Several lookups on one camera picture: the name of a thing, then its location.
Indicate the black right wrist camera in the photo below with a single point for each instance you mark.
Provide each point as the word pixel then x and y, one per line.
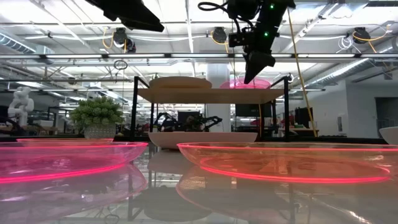
pixel 237 39

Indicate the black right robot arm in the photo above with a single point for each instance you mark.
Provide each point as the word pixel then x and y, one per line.
pixel 280 3

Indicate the white building pillar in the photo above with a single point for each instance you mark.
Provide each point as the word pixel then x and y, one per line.
pixel 216 71

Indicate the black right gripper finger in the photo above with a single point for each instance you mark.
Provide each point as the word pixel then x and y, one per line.
pixel 251 73
pixel 264 61

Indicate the long ceiling light strip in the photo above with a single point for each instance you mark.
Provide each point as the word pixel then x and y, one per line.
pixel 140 55

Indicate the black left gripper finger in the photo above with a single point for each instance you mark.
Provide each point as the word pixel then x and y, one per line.
pixel 130 15

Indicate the pink transparent plastic plate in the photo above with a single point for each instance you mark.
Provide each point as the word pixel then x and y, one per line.
pixel 62 161
pixel 233 84

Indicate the green potted plant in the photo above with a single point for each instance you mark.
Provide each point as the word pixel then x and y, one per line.
pixel 96 113

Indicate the silver ceiling duct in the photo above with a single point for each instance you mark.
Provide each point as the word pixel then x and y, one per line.
pixel 342 73

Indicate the white bowl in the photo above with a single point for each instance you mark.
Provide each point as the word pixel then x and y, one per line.
pixel 391 135
pixel 202 138

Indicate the black-framed wooden shelf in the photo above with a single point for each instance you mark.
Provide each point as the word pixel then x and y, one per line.
pixel 211 96

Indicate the dark computer monitor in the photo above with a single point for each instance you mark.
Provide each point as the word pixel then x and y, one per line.
pixel 188 115
pixel 303 116
pixel 252 110

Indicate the white humanoid robot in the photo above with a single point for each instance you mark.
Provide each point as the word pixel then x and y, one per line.
pixel 21 105

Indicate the beige ceramic plate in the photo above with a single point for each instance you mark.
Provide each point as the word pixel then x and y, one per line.
pixel 180 83

